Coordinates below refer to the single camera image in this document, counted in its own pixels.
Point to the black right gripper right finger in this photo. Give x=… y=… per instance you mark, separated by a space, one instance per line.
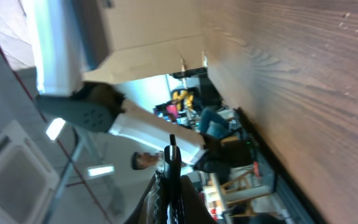
x=194 y=209

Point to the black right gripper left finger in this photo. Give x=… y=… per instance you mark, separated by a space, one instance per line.
x=152 y=206

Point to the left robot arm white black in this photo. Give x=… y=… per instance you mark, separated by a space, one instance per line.
x=100 y=108

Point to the person in dark clothes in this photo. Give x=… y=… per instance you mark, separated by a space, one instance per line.
x=219 y=160

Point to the white plastic storage bin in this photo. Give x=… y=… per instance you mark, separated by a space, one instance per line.
x=28 y=181

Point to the brown cardboard box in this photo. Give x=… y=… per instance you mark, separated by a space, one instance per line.
x=149 y=38

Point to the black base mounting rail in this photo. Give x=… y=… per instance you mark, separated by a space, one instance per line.
x=275 y=176

